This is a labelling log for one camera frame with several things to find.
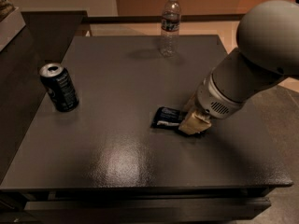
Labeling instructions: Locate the dark blue soda can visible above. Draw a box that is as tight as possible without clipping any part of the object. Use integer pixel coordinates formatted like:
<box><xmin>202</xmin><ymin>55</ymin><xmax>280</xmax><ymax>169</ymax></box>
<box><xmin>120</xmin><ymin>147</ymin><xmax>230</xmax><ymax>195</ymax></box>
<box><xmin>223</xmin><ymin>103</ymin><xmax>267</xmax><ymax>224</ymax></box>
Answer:
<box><xmin>39</xmin><ymin>63</ymin><xmax>79</xmax><ymax>112</ymax></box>

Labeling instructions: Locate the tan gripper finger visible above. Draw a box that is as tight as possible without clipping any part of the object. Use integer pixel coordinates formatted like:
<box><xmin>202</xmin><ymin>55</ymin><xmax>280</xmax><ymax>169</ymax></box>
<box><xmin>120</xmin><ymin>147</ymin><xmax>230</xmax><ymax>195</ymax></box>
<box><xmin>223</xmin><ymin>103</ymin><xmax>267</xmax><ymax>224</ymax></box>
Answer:
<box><xmin>183</xmin><ymin>93</ymin><xmax>196</xmax><ymax>112</ymax></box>
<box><xmin>178</xmin><ymin>108</ymin><xmax>211</xmax><ymax>135</ymax></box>

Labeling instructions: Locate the dark table drawer front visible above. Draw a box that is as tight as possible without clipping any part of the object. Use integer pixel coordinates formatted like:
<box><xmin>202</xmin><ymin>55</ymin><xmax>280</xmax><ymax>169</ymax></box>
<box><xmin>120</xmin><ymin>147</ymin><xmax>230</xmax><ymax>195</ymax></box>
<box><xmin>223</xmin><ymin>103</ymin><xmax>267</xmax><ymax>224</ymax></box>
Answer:
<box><xmin>25</xmin><ymin>198</ymin><xmax>271</xmax><ymax>224</ymax></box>

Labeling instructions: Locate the dark blue rxbar wrapper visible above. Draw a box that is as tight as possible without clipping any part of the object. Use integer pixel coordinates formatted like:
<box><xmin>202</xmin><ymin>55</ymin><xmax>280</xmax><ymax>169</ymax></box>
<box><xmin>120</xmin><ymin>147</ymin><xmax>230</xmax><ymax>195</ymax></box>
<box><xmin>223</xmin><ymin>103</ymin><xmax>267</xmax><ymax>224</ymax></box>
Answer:
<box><xmin>151</xmin><ymin>106</ymin><xmax>186</xmax><ymax>129</ymax></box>

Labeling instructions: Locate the clear plastic water bottle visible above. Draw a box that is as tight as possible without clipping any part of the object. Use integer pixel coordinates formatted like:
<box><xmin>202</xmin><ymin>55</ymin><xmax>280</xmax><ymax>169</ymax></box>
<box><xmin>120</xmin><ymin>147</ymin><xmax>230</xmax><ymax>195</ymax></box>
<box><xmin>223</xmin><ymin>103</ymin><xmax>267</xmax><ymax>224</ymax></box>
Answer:
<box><xmin>160</xmin><ymin>0</ymin><xmax>181</xmax><ymax>57</ymax></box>

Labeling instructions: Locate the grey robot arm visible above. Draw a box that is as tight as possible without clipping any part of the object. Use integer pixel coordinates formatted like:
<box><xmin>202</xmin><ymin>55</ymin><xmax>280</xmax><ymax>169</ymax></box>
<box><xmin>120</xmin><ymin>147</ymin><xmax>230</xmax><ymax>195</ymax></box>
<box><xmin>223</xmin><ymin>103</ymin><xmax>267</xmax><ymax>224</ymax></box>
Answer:
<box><xmin>178</xmin><ymin>0</ymin><xmax>299</xmax><ymax>135</ymax></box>

